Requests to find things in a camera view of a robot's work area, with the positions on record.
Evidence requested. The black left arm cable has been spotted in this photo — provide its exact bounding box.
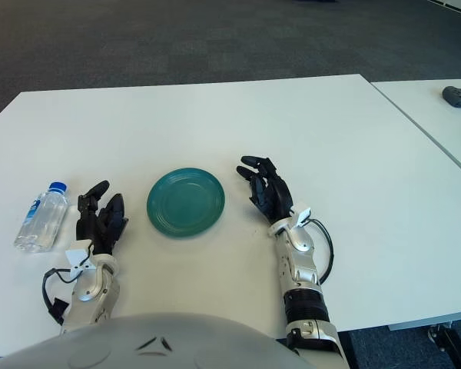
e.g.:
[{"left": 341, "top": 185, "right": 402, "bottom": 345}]
[{"left": 41, "top": 268, "right": 76, "bottom": 324}]

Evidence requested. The clear bottle with blue cap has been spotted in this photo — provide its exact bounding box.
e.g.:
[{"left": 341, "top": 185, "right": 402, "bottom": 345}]
[{"left": 14, "top": 181, "right": 69, "bottom": 254}]

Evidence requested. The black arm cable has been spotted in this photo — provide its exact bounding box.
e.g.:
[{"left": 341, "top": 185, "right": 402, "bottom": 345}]
[
  {"left": 309, "top": 218, "right": 335, "bottom": 284},
  {"left": 41, "top": 268, "right": 76, "bottom": 324}
]

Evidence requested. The grey robot torso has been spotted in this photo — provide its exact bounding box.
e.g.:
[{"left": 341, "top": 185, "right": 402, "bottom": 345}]
[{"left": 0, "top": 311, "right": 312, "bottom": 369}]

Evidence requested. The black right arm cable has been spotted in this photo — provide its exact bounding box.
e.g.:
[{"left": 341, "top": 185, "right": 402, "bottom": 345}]
[{"left": 309, "top": 218, "right": 335, "bottom": 284}]

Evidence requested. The grey handheld controller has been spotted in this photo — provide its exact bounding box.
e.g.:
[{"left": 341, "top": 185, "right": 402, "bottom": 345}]
[{"left": 441, "top": 85, "right": 461, "bottom": 109}]

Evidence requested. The green round plate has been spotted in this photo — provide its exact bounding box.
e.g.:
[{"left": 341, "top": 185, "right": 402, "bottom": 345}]
[{"left": 146, "top": 167, "right": 227, "bottom": 240}]

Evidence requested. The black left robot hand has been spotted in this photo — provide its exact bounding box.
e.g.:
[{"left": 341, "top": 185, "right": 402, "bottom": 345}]
[{"left": 76, "top": 179, "right": 130, "bottom": 257}]

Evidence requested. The black table frame with caster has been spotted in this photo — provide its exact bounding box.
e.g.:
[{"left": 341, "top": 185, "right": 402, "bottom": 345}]
[{"left": 426, "top": 324, "right": 461, "bottom": 369}]

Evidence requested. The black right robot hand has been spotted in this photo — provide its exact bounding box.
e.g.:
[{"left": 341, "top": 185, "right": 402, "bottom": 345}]
[{"left": 236, "top": 155, "right": 295, "bottom": 226}]

